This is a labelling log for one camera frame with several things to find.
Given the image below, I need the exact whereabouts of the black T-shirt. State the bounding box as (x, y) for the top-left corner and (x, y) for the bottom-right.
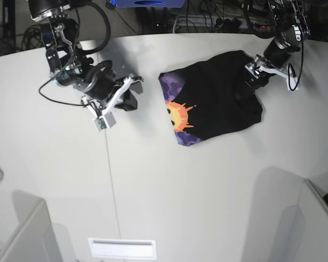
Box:
(158, 50), (263, 146)

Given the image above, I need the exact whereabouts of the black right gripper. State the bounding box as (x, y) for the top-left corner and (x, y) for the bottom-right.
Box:
(80, 60), (144, 111)

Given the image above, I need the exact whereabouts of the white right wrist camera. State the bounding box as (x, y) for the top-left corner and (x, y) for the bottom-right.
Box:
(81, 77), (134, 131)

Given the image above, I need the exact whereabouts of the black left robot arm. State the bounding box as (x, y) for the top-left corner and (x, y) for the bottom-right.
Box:
(243, 1), (310, 92)

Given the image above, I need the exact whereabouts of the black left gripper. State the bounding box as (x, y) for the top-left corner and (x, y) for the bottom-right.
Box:
(244, 40), (300, 92)

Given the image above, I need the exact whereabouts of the white power strip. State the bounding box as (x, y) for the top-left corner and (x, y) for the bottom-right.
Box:
(173, 15), (273, 32)

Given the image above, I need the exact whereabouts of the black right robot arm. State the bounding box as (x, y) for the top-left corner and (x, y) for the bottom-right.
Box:
(28, 1), (143, 115)

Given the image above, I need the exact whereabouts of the blue box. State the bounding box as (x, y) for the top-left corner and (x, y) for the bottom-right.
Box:
(104, 0), (186, 10)

